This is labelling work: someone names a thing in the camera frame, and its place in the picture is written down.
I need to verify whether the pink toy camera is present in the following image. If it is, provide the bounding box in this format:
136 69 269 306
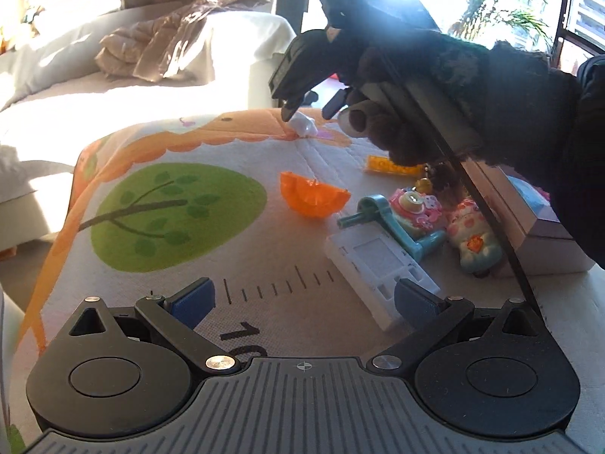
388 188 445 242

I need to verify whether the keychain charm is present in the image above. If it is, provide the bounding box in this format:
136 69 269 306
416 165 455 199

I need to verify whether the beige crumpled blanket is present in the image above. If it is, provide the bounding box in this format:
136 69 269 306
95 0 271 82

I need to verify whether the orange half capsule shell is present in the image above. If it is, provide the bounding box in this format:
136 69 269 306
280 171 351 221

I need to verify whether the white sofa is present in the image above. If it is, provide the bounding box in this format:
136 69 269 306
0 0 296 251

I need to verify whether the black cable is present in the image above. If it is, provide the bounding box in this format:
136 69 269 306
437 123 540 313

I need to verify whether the teal plastic crank handle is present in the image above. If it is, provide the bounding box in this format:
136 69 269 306
337 194 447 260

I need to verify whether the small white plastic piece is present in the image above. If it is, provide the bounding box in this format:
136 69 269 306
289 112 318 139

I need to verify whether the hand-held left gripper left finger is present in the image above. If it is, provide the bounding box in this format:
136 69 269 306
70 278 242 373

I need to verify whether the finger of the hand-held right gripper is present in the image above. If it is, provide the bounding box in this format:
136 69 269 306
322 88 353 120
280 96 304 122

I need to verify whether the pink white cat figurine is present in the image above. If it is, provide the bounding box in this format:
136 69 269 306
447 199 504 275

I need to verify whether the white plastic tray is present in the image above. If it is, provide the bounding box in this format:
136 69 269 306
325 229 442 328

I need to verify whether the green palm plant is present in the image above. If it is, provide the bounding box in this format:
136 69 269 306
449 0 574 54

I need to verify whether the person's right hand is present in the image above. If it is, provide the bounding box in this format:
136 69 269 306
339 33 582 183

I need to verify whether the printed ruler tree mat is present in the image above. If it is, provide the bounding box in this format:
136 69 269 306
0 108 605 454

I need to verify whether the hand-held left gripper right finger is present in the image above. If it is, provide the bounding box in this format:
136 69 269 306
371 278 551 370

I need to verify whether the person's right forearm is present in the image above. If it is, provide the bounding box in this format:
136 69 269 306
551 54 605 270

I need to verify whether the beige cardboard box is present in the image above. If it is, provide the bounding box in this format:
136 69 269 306
465 158 596 279

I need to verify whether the blue flat packet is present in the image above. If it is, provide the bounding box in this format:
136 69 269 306
508 177 554 218

